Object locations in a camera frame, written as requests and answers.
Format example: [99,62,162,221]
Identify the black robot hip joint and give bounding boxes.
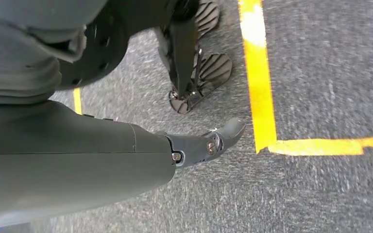
[57,0,201,91]

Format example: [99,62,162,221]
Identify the black right robot leg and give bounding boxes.
[154,17,234,115]

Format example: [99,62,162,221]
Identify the black robot leg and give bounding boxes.
[154,17,234,115]
[193,0,221,40]

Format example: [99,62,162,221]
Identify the black left robot leg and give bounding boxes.
[193,0,221,40]

